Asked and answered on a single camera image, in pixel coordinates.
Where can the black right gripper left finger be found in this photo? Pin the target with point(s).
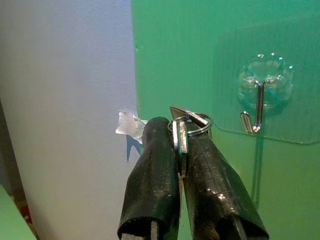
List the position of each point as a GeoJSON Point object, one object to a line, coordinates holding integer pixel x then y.
{"type": "Point", "coordinates": [152, 180]}

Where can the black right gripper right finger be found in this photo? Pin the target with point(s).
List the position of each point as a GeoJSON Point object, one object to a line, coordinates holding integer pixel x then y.
{"type": "Point", "coordinates": [217, 195]}

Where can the clear adhesive metal hook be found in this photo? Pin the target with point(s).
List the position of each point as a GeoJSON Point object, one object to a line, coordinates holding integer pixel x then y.
{"type": "Point", "coordinates": [260, 105]}

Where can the clear tape piece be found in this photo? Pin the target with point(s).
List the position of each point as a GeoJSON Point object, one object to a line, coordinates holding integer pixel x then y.
{"type": "Point", "coordinates": [128, 125]}

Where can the red floor object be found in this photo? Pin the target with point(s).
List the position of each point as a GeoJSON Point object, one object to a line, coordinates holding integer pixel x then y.
{"type": "Point", "coordinates": [27, 215]}

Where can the green-topped cardboard box table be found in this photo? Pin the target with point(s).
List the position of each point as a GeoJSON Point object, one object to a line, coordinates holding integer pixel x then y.
{"type": "Point", "coordinates": [12, 220]}

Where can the green wall board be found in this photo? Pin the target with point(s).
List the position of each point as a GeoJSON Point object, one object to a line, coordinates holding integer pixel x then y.
{"type": "Point", "coordinates": [180, 62]}

